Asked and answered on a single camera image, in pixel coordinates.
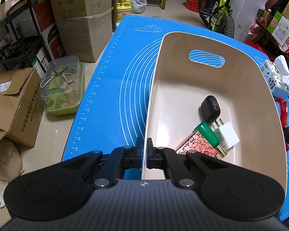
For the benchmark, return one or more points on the white charger plug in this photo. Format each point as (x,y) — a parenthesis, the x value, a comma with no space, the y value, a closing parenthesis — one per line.
(226,135)

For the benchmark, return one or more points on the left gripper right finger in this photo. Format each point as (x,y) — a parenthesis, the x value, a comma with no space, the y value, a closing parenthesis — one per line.
(171,164)

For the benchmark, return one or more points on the yellow detergent jug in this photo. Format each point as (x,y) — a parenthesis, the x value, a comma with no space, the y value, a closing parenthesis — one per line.
(123,9)

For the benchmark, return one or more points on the white tissue box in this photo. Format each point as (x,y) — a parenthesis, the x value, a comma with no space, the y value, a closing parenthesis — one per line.
(276,74)

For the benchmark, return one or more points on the green white product box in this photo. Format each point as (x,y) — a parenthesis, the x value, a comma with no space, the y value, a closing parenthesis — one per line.
(279,28)

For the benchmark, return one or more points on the red patterned box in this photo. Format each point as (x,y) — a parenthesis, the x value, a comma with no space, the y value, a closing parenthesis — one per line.
(196,142)

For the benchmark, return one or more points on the grey handled scissors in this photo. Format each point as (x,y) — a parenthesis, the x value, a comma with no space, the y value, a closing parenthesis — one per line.
(68,77)

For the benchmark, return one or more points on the lower cardboard box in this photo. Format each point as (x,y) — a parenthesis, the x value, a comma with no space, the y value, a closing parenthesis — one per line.
(86,37)

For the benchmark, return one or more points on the white plastic bag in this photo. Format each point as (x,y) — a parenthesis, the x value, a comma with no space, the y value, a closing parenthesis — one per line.
(138,6)

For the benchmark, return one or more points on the green kids bicycle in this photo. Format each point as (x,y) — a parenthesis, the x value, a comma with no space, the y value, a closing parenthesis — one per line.
(216,15)

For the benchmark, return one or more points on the black earbuds case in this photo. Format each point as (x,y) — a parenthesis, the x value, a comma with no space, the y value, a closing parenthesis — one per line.
(210,109)

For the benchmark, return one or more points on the green plastic cap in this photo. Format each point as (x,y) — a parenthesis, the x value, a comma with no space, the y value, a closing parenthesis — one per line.
(208,134)

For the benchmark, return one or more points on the red plastic tongs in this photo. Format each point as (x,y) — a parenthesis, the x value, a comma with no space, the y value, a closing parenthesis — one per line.
(283,119)

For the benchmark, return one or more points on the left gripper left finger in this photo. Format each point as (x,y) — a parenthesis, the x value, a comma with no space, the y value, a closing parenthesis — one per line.
(111,167)

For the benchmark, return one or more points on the green clear lidded container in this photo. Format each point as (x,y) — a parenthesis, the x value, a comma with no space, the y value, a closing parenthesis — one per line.
(60,98)

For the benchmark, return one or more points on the beige plastic storage bin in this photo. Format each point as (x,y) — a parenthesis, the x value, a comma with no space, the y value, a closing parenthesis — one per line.
(202,81)

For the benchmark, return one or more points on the white freezer cabinet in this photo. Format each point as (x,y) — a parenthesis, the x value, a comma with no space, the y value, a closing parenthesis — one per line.
(244,13)

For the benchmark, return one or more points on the red bucket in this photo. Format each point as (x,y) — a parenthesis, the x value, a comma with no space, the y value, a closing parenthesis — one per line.
(192,5)

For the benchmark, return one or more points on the open cardboard box on floor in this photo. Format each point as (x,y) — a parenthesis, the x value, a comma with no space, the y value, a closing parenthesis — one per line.
(21,108)

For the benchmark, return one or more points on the black metal rack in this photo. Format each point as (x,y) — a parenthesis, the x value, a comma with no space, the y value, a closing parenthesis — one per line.
(21,41)

